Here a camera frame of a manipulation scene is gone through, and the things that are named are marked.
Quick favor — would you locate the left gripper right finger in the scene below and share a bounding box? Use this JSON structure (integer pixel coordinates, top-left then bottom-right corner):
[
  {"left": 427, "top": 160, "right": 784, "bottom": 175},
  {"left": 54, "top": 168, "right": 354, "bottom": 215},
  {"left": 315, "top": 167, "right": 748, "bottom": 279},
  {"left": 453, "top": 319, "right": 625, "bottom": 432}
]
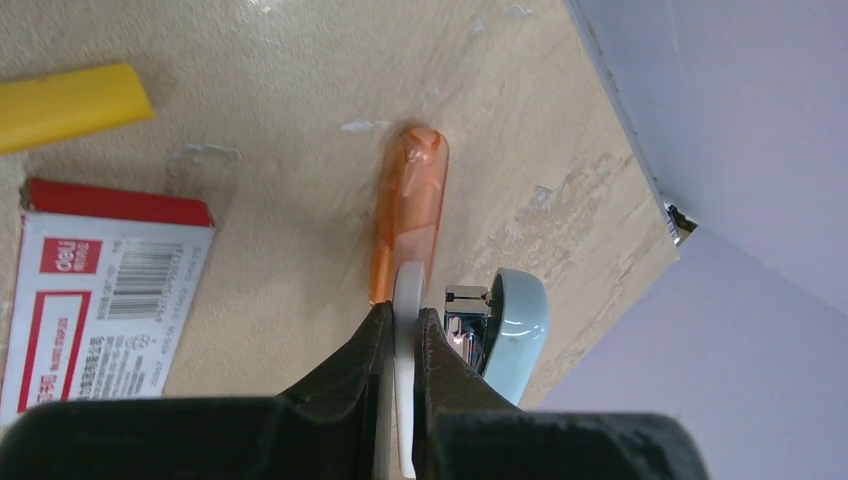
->
[{"left": 412, "top": 308, "right": 709, "bottom": 479}]

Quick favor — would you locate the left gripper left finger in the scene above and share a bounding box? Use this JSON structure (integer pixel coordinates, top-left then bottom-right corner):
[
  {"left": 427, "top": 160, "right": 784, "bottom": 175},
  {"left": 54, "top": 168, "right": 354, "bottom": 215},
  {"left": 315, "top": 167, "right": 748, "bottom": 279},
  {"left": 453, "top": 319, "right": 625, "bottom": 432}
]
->
[{"left": 1, "top": 303, "right": 393, "bottom": 479}]

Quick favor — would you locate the small red white box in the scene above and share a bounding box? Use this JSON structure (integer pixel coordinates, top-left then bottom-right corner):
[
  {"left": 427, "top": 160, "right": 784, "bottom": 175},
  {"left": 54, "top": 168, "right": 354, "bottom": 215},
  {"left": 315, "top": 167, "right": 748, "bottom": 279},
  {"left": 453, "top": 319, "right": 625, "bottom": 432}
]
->
[{"left": 1, "top": 178, "right": 216, "bottom": 426}]

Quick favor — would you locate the yellow white pencil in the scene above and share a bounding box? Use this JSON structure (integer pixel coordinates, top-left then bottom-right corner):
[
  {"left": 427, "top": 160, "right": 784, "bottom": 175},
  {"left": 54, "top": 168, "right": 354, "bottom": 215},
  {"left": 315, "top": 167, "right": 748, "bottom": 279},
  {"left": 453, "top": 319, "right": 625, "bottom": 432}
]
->
[{"left": 1, "top": 63, "right": 154, "bottom": 155}]

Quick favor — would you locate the aluminium frame rail right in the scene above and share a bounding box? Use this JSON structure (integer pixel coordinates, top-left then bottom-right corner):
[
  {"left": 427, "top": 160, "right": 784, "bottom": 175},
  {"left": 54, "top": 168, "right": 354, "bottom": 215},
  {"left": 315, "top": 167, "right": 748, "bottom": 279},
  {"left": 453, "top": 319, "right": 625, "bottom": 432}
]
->
[{"left": 664, "top": 202, "right": 698, "bottom": 246}]

